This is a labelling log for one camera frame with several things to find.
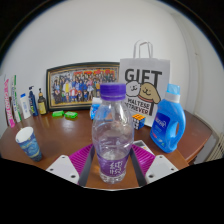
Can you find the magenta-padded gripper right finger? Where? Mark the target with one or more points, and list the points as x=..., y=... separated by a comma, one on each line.
x=146, y=160

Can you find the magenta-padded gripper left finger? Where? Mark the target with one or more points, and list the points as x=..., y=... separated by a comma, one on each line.
x=75, y=161

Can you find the clear purple-capped water bottle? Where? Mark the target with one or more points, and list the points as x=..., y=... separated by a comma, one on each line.
x=112, y=133

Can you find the blue detergent bottle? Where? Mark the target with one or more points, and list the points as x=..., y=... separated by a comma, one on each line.
x=166, y=126

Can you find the colourful puzzle cube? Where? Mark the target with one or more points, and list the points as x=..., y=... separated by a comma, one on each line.
x=139, y=121

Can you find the small green packet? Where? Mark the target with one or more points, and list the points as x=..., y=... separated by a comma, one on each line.
x=71, y=115
x=57, y=113

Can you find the white blue-patterned mug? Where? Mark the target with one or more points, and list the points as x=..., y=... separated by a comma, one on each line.
x=29, y=143

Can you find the blue tissue pack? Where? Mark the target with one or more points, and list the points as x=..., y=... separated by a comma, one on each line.
x=95, y=108

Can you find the amber pump bottle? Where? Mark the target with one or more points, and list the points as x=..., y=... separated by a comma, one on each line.
x=42, y=106

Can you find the dark blue pump bottle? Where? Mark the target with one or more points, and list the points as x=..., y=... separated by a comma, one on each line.
x=33, y=105

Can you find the white radiator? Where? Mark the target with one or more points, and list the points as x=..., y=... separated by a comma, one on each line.
x=218, y=148

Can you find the white bottle with blue cap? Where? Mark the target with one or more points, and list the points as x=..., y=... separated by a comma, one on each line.
x=25, y=107

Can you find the framed group photo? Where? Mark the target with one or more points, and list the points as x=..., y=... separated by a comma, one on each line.
x=76, y=85

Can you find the white tall box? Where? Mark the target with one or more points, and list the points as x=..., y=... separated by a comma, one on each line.
x=15, y=100

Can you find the pink tall box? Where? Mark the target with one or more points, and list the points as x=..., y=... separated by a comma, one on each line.
x=8, y=103

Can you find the white paper gift bag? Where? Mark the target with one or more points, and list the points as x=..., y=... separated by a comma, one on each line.
x=145, y=71

